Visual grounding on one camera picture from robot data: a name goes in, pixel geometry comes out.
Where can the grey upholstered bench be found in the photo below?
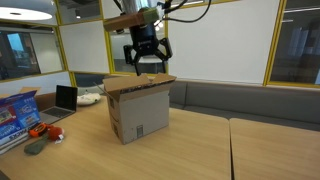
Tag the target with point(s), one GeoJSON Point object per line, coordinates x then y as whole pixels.
{"type": "Point", "coordinates": [253, 103]}

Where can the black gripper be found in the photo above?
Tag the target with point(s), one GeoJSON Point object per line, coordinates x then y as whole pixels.
{"type": "Point", "coordinates": [144, 40]}

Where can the blue printed product package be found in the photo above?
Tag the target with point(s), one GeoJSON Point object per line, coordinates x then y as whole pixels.
{"type": "Point", "coordinates": [18, 116]}

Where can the round white meeting table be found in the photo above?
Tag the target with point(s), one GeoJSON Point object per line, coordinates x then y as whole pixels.
{"type": "Point", "coordinates": [151, 61]}

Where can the red plush toy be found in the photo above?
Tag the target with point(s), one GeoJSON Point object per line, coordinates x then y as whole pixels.
{"type": "Point", "coordinates": [55, 132]}

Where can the grey open laptop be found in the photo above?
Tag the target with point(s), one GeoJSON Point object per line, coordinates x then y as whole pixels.
{"type": "Point", "coordinates": [63, 101]}

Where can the orange tape measure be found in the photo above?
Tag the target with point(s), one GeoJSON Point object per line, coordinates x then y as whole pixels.
{"type": "Point", "coordinates": [38, 130]}

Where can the open brown cardboard shipping box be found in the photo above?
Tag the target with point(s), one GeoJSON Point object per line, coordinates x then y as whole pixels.
{"type": "Point", "coordinates": [140, 110]}

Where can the green soft object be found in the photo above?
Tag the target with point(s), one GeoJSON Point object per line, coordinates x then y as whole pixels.
{"type": "Point", "coordinates": [35, 147]}

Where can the round white ceiling lamp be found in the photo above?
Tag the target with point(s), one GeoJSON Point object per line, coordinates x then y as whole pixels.
{"type": "Point", "coordinates": [20, 14]}

